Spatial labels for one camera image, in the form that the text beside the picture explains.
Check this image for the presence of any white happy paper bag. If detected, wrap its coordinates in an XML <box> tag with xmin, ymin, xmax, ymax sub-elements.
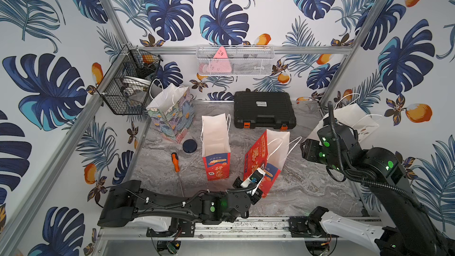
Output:
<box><xmin>334</xmin><ymin>93</ymin><xmax>383</xmax><ymax>142</ymax></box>

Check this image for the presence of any black tool case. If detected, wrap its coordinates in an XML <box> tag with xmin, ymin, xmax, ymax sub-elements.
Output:
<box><xmin>234</xmin><ymin>91</ymin><xmax>297</xmax><ymax>131</ymax></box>

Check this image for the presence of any white mesh wall shelf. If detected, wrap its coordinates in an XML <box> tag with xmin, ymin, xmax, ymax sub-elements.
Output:
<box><xmin>196</xmin><ymin>45</ymin><xmax>275</xmax><ymax>77</ymax></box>

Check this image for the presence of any floral paper bag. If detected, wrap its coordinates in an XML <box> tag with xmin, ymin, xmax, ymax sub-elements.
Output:
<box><xmin>146</xmin><ymin>79</ymin><xmax>195</xmax><ymax>143</ymax></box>

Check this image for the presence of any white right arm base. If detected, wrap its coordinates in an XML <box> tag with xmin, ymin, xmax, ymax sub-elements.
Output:
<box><xmin>308</xmin><ymin>206</ymin><xmax>384</xmax><ymax>255</ymax></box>

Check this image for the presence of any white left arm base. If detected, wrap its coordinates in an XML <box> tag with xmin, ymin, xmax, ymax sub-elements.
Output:
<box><xmin>126</xmin><ymin>216</ymin><xmax>173</xmax><ymax>232</ymax></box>

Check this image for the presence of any red paper bag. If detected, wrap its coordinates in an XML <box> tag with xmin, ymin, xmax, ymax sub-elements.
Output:
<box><xmin>200</xmin><ymin>113</ymin><xmax>231</xmax><ymax>181</ymax></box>
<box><xmin>244</xmin><ymin>129</ymin><xmax>302</xmax><ymax>197</ymax></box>

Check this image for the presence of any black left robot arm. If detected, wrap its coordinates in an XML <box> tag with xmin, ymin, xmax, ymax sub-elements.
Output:
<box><xmin>97</xmin><ymin>180</ymin><xmax>263</xmax><ymax>228</ymax></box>

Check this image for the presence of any pink triangle item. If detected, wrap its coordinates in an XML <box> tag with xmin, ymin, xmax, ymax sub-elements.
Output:
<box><xmin>206</xmin><ymin>46</ymin><xmax>233</xmax><ymax>74</ymax></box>

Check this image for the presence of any orange handled screwdriver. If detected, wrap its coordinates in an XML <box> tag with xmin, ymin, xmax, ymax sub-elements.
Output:
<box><xmin>171</xmin><ymin>152</ymin><xmax>184</xmax><ymax>196</ymax></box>

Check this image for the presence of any aluminium linear rail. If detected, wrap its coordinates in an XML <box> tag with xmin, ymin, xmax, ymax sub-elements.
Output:
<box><xmin>98</xmin><ymin>217</ymin><xmax>382</xmax><ymax>241</ymax></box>

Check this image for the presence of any black wire basket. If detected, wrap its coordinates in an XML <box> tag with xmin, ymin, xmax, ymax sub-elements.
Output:
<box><xmin>96</xmin><ymin>46</ymin><xmax>163</xmax><ymax>116</ymax></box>

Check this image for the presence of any dark blue round disc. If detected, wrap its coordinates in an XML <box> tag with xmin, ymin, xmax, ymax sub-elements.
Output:
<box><xmin>182</xmin><ymin>139</ymin><xmax>198</xmax><ymax>154</ymax></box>

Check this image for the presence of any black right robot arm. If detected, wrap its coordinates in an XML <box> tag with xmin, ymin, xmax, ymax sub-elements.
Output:
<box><xmin>294</xmin><ymin>103</ymin><xmax>455</xmax><ymax>256</ymax></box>

